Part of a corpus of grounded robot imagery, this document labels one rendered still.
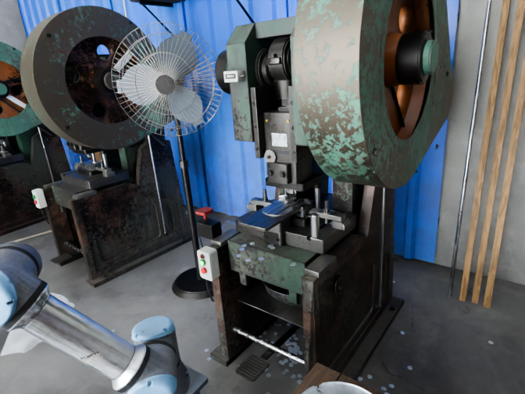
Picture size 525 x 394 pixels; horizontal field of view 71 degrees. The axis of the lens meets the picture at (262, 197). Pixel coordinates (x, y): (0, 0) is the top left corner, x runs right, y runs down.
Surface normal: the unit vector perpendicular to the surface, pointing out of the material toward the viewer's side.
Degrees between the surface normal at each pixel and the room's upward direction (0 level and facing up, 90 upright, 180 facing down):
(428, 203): 90
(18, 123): 90
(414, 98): 63
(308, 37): 80
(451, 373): 0
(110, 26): 90
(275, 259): 90
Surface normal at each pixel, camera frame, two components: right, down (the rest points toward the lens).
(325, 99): -0.58, 0.47
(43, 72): 0.77, 0.16
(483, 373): -0.07, -0.94
